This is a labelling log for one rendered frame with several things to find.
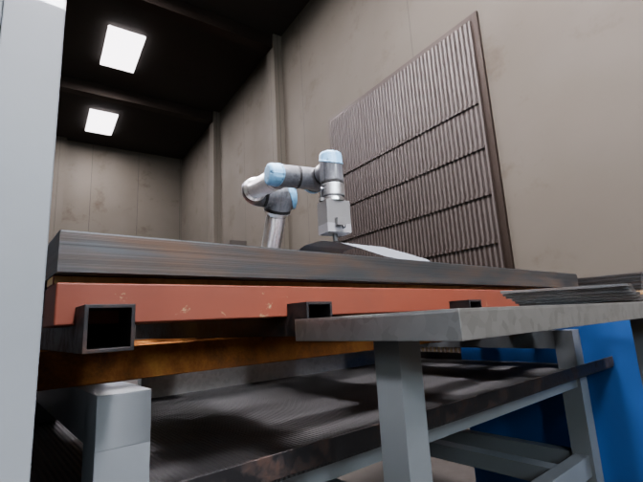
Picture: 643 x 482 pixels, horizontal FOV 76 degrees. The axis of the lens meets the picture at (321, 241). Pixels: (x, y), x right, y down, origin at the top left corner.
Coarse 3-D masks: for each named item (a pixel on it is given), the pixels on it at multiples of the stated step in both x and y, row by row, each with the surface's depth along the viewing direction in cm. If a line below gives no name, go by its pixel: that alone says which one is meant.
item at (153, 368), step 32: (64, 352) 57; (128, 352) 62; (160, 352) 65; (192, 352) 68; (224, 352) 72; (256, 352) 76; (288, 352) 80; (320, 352) 85; (352, 352) 91; (64, 384) 56
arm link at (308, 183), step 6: (306, 168) 137; (312, 168) 138; (306, 174) 136; (312, 174) 137; (306, 180) 136; (312, 180) 137; (300, 186) 137; (306, 186) 138; (312, 186) 138; (318, 186) 138; (312, 192) 144
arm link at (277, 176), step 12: (276, 168) 132; (288, 168) 133; (300, 168) 136; (252, 180) 159; (264, 180) 136; (276, 180) 132; (288, 180) 134; (300, 180) 135; (252, 192) 158; (264, 192) 150; (252, 204) 170
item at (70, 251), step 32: (64, 256) 47; (96, 256) 49; (128, 256) 51; (160, 256) 54; (192, 256) 56; (224, 256) 59; (256, 256) 63; (288, 256) 67; (320, 256) 71; (352, 256) 76
